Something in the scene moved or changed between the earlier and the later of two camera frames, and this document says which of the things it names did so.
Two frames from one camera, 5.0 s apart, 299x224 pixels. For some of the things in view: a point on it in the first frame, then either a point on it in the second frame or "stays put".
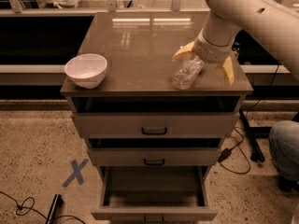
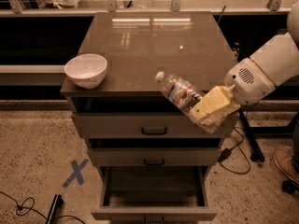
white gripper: [210, 52] to [249, 82]
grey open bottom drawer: [154, 194] stays put
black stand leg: [257, 154] stays put
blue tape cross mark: [77, 172] stays put
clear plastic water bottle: [186, 71] to [186, 95]
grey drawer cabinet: [136, 123] stays put
